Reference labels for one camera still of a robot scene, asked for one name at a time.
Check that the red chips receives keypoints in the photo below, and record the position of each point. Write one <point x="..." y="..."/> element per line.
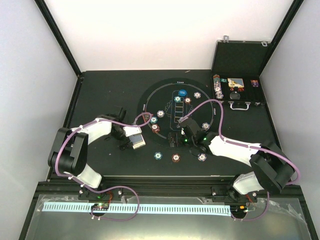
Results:
<point x="187" y="100"/>
<point x="155" y="128"/>

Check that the green poker chip stack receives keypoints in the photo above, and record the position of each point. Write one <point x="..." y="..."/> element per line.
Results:
<point x="158" y="155"/>

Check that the card deck in case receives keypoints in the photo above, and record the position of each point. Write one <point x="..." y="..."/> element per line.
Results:
<point x="236" y="83"/>

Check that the black poker set case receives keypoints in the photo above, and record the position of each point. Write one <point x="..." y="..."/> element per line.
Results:
<point x="240" y="59"/>

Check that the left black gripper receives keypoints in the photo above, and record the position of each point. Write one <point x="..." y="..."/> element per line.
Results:
<point x="127" y="144"/>

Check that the purple poker chip stack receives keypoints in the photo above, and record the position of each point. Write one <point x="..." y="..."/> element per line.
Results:
<point x="202" y="157"/>

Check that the black aluminium front rail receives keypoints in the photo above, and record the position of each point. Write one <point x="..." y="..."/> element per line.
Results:
<point x="161" y="186"/>

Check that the triangular red dealer button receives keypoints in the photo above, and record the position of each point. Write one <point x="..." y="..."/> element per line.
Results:
<point x="146" y="116"/>

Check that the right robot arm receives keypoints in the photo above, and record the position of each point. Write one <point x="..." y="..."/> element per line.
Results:
<point x="271" y="169"/>

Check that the red poker chip stack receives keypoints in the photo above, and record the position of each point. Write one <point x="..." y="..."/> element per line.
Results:
<point x="176" y="158"/>

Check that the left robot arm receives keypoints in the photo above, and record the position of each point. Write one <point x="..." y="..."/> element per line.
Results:
<point x="69" y="152"/>

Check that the purple chips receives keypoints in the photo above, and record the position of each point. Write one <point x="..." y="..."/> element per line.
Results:
<point x="160" y="114"/>
<point x="197" y="95"/>
<point x="205" y="126"/>
<point x="255" y="83"/>

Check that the chip row in case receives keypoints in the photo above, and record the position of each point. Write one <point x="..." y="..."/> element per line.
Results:
<point x="217" y="87"/>

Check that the round black poker mat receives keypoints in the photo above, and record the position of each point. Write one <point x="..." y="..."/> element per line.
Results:
<point x="160" y="96"/>

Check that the purple chips in case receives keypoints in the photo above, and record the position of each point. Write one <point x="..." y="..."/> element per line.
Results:
<point x="255" y="83"/>

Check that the white slotted cable duct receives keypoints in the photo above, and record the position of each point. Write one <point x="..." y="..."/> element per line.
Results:
<point x="131" y="208"/>

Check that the red dice in case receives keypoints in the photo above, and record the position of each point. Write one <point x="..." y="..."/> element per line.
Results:
<point x="237" y="89"/>

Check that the black round button in case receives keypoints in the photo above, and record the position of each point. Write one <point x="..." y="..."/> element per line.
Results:
<point x="234" y="95"/>

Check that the green chips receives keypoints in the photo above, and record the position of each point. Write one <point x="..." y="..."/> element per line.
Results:
<point x="153" y="120"/>
<point x="177" y="99"/>

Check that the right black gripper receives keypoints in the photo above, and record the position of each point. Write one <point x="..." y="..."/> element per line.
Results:
<point x="171" y="140"/>

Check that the blue round blind button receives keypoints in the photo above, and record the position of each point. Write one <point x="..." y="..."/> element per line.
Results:
<point x="182" y="93"/>

